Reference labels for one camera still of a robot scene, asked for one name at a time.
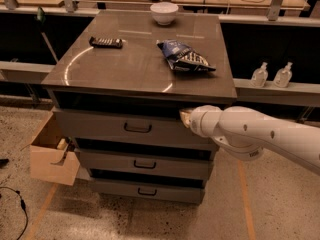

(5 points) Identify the grey drawer cabinet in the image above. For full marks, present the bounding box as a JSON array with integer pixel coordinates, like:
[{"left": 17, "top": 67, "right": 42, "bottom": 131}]
[{"left": 43, "top": 11, "right": 237, "bottom": 190}]

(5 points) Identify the left clear sanitizer bottle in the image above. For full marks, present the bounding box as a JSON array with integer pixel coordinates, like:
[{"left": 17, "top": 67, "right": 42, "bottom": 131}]
[{"left": 251, "top": 62, "right": 268, "bottom": 87}]

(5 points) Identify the grey drawer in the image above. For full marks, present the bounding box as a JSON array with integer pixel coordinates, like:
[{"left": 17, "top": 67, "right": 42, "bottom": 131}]
[
  {"left": 53, "top": 108, "right": 219, "bottom": 152},
  {"left": 89, "top": 179, "right": 204, "bottom": 204},
  {"left": 77, "top": 149, "right": 213, "bottom": 180}
]

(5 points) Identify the clear sanitizer bottle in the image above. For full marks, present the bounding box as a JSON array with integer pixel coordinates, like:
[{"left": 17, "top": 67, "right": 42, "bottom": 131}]
[
  {"left": 251, "top": 62, "right": 268, "bottom": 87},
  {"left": 273, "top": 62, "right": 292, "bottom": 88}
]

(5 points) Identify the right clear sanitizer bottle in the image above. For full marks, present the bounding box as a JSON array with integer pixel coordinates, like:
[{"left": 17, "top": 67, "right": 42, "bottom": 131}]
[{"left": 273, "top": 62, "right": 292, "bottom": 88}]

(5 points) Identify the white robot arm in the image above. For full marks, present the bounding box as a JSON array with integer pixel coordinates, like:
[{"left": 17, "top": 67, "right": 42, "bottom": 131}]
[{"left": 179, "top": 105, "right": 320, "bottom": 174}]

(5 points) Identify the grey bottom drawer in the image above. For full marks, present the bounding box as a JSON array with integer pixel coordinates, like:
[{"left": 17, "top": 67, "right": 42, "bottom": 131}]
[{"left": 89, "top": 179, "right": 204, "bottom": 204}]

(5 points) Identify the grey middle drawer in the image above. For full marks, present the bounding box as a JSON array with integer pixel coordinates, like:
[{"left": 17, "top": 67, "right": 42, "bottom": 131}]
[{"left": 77, "top": 149, "right": 213, "bottom": 180}]

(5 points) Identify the cardboard box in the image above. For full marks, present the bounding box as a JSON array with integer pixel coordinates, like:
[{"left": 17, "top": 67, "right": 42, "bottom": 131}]
[{"left": 30, "top": 112, "right": 80, "bottom": 186}]

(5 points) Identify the green handled tool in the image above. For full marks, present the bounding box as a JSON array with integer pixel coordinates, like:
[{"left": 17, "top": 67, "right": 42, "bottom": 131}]
[{"left": 35, "top": 7, "right": 58, "bottom": 62}]

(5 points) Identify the white ceramic bowl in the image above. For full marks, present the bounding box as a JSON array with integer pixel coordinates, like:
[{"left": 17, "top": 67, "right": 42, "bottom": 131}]
[{"left": 150, "top": 2, "right": 179, "bottom": 25}]

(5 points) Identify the black snack bar pack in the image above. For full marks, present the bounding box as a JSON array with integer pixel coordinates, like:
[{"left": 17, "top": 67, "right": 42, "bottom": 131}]
[{"left": 89, "top": 37, "right": 123, "bottom": 49}]

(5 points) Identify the black floor cable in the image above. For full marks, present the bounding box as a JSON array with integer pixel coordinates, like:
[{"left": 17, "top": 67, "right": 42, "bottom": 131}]
[{"left": 0, "top": 185, "right": 30, "bottom": 240}]

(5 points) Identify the grey top drawer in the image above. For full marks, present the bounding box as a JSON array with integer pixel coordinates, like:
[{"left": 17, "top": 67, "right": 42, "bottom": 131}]
[{"left": 53, "top": 108, "right": 219, "bottom": 152}]

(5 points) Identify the blue chip bag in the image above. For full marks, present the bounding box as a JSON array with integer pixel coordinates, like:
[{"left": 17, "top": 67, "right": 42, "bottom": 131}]
[{"left": 156, "top": 39, "right": 216, "bottom": 72}]

